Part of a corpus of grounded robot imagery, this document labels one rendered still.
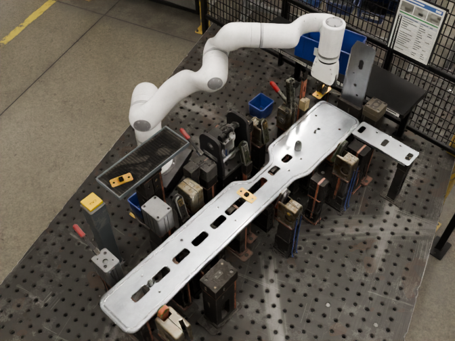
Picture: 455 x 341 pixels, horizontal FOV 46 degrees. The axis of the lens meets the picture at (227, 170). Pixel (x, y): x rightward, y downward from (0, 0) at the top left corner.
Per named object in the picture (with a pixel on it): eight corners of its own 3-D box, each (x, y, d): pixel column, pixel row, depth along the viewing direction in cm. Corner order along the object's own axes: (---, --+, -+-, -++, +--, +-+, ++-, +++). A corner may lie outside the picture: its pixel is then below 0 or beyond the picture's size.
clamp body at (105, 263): (121, 319, 215) (104, 277, 187) (103, 302, 220) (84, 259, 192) (139, 302, 220) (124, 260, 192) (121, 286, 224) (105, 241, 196)
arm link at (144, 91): (134, 145, 237) (126, 107, 218) (138, 114, 248) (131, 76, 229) (160, 145, 237) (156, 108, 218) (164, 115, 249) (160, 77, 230)
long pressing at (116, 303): (135, 343, 180) (135, 342, 178) (93, 302, 189) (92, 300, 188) (362, 122, 243) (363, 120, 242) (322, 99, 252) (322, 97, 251)
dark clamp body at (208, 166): (210, 230, 242) (208, 178, 212) (190, 214, 247) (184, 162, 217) (227, 215, 246) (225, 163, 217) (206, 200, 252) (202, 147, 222)
